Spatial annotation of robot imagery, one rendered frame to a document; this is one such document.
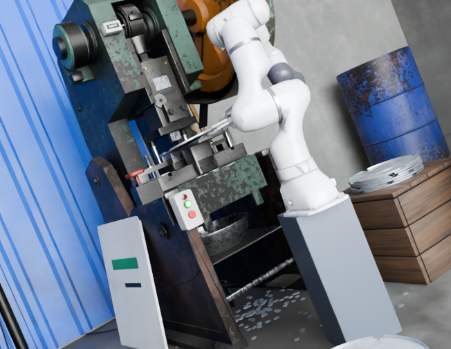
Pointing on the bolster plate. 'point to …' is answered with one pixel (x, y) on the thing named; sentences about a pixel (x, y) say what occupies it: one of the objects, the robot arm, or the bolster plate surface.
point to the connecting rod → (135, 30)
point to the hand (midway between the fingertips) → (220, 124)
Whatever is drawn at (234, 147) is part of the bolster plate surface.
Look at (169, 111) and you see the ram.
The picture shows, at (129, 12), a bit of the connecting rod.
